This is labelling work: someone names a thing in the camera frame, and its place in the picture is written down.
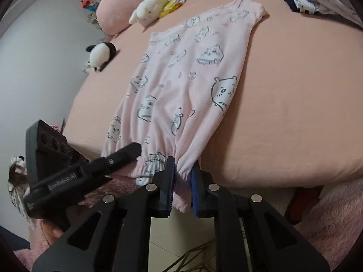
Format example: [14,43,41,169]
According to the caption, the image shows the yellow snack packet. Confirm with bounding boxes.
[158,0,187,19]

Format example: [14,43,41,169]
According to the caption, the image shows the dark red slipper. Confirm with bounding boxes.
[285,186,324,225]

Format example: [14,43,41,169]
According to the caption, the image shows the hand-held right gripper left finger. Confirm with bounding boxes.
[32,156,175,272]

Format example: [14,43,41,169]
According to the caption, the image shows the panda plush toy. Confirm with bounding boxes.
[83,42,117,73]

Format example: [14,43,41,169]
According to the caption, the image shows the white plush rabbit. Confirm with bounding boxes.
[129,0,173,28]

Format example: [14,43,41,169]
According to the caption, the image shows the pink cat-print pants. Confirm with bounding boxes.
[101,0,269,213]

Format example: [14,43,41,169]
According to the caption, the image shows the pink round bed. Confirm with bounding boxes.
[64,0,363,189]

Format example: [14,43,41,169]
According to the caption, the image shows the pink fluffy robe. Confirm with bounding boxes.
[14,173,363,272]

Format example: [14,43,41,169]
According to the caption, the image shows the red blue plush figure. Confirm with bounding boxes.
[81,0,99,12]

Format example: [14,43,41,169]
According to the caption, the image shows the white storage rack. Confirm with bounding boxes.
[86,11,103,31]

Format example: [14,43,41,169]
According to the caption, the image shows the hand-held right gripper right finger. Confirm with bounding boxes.
[191,170,329,272]

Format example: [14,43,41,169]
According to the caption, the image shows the person's left hand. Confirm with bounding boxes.
[42,219,65,240]

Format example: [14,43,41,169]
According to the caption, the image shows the gold wire stool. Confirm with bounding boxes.
[167,238,219,272]

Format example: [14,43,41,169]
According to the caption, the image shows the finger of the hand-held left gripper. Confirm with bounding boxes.
[85,142,142,182]

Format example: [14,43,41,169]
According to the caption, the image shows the pink rolled quilt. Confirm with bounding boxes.
[96,0,182,34]

